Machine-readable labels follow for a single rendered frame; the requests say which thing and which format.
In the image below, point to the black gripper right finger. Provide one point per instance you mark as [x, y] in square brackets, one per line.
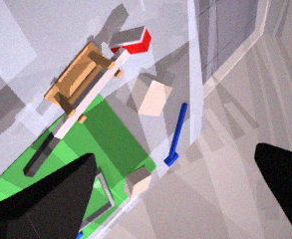
[275, 164]

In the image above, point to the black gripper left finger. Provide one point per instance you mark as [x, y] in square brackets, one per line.
[52, 208]

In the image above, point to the green flat mat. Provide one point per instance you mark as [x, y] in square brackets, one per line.
[101, 134]

